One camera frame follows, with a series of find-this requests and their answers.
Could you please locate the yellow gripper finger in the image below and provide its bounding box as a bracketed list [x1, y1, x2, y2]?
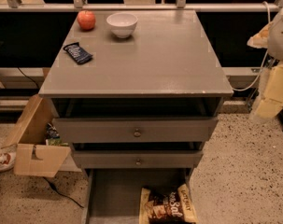
[256, 62, 283, 119]
[247, 23, 271, 49]

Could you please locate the brown chip bag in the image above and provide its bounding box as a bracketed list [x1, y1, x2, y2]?
[139, 184, 198, 224]

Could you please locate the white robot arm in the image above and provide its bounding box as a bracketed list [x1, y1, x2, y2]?
[248, 8, 283, 121]

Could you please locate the grey wooden drawer cabinet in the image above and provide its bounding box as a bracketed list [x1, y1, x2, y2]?
[38, 9, 234, 224]

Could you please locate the brass top drawer knob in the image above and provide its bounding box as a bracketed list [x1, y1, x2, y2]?
[134, 129, 141, 137]

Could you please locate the brass drawer knob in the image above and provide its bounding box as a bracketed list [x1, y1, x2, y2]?
[134, 129, 141, 137]
[135, 159, 142, 166]

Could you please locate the brass middle drawer knob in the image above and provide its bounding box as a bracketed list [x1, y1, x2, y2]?
[135, 159, 142, 166]

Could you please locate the dark blue snack bag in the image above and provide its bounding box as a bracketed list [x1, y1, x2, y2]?
[63, 42, 92, 65]

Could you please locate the grey top drawer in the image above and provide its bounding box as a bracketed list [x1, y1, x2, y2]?
[53, 118, 218, 143]

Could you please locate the grey open bottom drawer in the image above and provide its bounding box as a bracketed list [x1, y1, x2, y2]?
[81, 169, 189, 224]

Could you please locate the grey middle drawer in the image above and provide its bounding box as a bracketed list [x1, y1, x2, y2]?
[73, 150, 203, 169]

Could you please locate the grey low shelf beam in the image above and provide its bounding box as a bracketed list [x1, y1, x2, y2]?
[223, 67, 261, 89]

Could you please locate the metal railing bar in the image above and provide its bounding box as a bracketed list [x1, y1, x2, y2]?
[0, 3, 279, 12]

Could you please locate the white ceramic bowl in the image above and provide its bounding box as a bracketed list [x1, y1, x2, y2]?
[106, 12, 138, 38]

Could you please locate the red apple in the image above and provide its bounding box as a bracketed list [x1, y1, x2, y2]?
[77, 10, 96, 31]

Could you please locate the open cardboard box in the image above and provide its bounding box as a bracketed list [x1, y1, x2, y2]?
[2, 95, 72, 177]

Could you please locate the red white sneaker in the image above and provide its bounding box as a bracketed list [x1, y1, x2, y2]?
[0, 152, 16, 173]

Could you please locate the white cable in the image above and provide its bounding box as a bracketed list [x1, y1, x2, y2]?
[232, 1, 272, 92]

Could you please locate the black floor cable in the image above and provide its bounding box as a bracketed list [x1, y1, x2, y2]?
[42, 176, 85, 209]

